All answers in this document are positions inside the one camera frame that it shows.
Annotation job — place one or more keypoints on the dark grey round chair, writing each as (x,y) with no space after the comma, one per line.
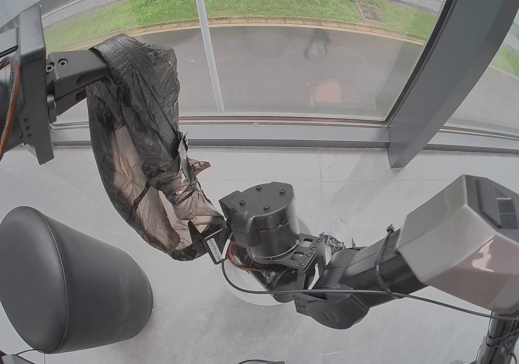
(61,281)

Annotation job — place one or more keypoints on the window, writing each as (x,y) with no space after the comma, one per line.
(446,70)

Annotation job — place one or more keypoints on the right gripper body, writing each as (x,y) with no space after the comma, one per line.
(202,234)

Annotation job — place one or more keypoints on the crumpled black plastic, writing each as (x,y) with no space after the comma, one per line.
(334,241)

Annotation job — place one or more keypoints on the black plastic bag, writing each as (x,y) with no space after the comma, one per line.
(133,82)

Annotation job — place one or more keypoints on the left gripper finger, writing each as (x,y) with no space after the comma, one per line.
(67,100)
(71,70)

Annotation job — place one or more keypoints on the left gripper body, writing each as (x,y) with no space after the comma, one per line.
(34,90)

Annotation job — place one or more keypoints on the white trash bin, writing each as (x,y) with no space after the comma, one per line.
(231,279)

